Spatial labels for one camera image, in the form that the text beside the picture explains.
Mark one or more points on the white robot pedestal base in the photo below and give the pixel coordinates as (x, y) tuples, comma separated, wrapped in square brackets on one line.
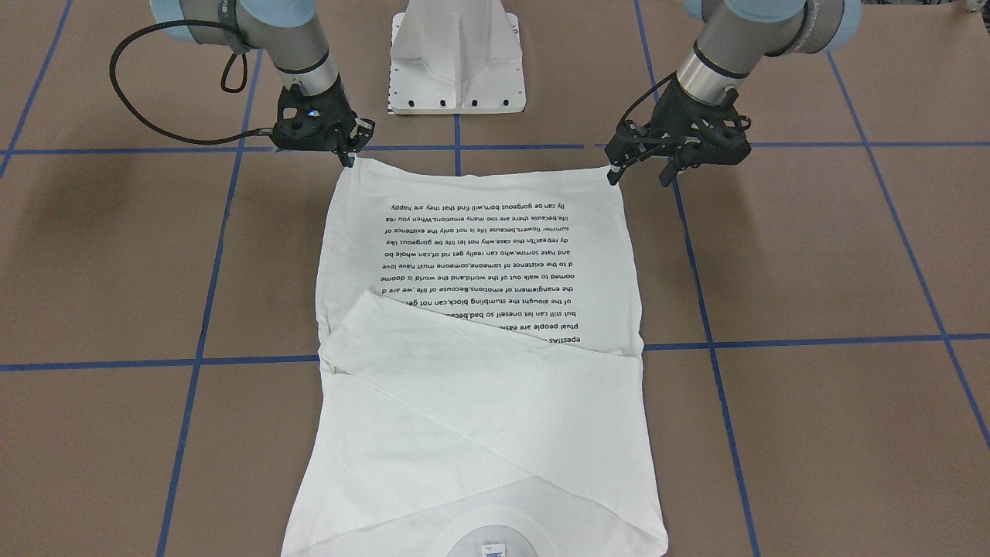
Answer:
[(456, 57)]

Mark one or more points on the white long-sleeve printed shirt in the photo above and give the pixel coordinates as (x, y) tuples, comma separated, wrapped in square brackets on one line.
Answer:
[(480, 361)]

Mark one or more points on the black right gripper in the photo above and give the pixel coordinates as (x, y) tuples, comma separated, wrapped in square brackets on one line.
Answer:
[(336, 101)]

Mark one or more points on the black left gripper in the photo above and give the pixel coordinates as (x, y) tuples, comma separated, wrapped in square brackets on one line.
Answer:
[(684, 106)]

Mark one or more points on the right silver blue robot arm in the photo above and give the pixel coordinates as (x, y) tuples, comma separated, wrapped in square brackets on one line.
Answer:
[(289, 31)]

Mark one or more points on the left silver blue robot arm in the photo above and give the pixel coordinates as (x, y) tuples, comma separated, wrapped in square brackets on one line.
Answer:
[(737, 35)]

